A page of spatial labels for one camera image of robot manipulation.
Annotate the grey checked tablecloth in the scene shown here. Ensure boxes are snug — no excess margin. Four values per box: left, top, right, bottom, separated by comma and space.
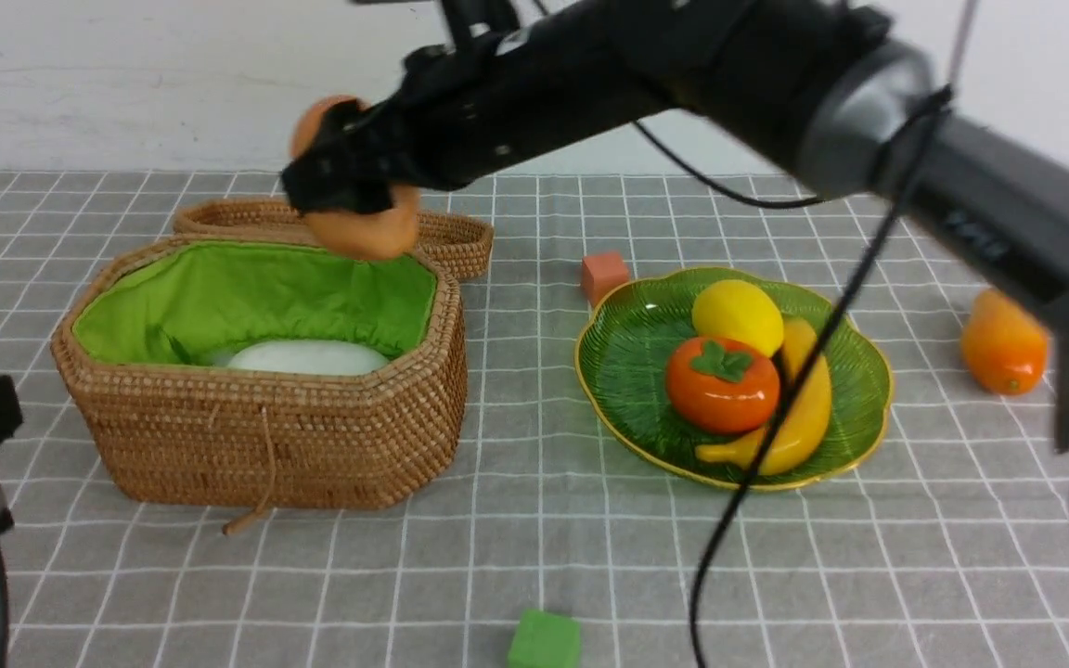
0, 173, 1069, 667

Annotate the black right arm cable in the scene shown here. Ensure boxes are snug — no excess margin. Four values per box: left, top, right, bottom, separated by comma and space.
628, 83, 955, 668

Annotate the yellow toy lemon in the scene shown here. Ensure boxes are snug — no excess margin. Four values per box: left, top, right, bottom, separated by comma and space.
691, 279, 784, 358

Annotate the white toy radish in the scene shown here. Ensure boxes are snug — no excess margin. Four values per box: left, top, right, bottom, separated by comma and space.
159, 329, 392, 377

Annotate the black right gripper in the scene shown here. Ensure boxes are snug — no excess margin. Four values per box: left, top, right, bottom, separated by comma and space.
280, 1, 669, 215

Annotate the orange foam cube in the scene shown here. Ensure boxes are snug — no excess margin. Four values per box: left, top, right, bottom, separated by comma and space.
580, 250, 631, 308

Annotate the woven wicker basket green lining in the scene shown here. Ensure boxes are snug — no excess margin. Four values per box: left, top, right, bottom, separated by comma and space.
50, 235, 468, 538

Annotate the brown toy potato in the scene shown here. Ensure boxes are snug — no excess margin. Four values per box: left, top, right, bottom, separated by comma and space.
289, 95, 421, 262

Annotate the green foam cube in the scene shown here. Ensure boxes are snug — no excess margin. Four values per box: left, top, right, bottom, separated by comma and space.
508, 609, 582, 668

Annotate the orange toy persimmon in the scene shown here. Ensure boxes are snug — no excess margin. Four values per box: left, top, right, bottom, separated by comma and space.
664, 337, 781, 435

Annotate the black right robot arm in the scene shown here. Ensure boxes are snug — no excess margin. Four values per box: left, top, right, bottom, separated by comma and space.
281, 1, 1069, 452

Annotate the green leaf-shaped glass plate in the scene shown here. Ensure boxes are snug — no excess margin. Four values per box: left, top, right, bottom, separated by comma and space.
575, 266, 895, 492

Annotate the orange toy mango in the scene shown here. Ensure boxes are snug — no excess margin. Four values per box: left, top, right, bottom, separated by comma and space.
960, 288, 1050, 397

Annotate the yellow toy banana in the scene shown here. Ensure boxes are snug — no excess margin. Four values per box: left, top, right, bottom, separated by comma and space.
694, 316, 832, 475

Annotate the woven wicker basket lid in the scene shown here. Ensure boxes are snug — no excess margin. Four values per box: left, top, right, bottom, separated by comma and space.
173, 196, 494, 282

